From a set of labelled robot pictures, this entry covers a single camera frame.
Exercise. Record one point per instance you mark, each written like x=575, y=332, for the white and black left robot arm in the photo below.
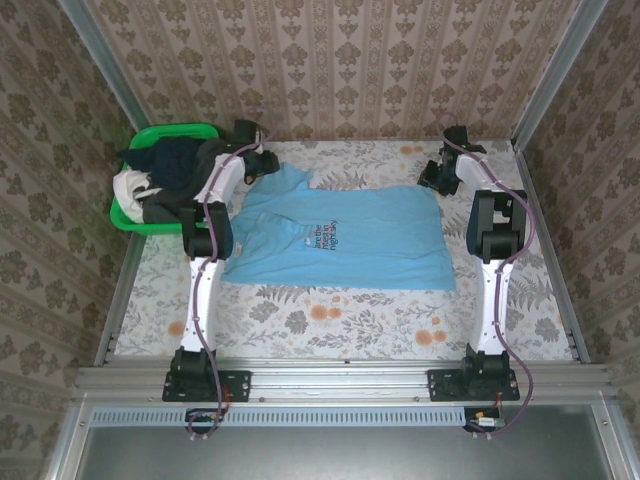
x=202, y=310

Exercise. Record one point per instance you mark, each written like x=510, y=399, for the aluminium frame post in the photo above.
x=110, y=70
x=555, y=70

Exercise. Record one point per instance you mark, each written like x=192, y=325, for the aluminium front mounting rail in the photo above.
x=340, y=380

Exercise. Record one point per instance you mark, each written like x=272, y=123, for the light blue printed t-shirt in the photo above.
x=375, y=225

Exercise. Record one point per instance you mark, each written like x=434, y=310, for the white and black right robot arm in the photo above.
x=492, y=310

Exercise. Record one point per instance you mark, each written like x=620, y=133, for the green plastic laundry basket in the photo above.
x=150, y=227

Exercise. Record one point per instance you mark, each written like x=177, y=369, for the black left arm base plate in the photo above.
x=240, y=385

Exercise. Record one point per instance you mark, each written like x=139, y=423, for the grey metal sheet panel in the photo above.
x=340, y=455

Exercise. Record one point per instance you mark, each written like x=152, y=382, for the small connector circuit board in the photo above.
x=205, y=420
x=487, y=421

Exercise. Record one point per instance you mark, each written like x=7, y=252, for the white t-shirt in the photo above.
x=125, y=192

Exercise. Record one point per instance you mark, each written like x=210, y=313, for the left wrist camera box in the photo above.
x=245, y=131

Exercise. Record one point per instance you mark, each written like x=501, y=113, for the navy blue t-shirt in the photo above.
x=172, y=162

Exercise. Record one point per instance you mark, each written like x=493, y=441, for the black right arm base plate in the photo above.
x=440, y=385

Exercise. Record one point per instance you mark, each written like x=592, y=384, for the pile of dark clothes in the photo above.
x=207, y=160

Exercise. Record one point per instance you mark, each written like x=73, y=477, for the floral patterned table cover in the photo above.
x=350, y=325

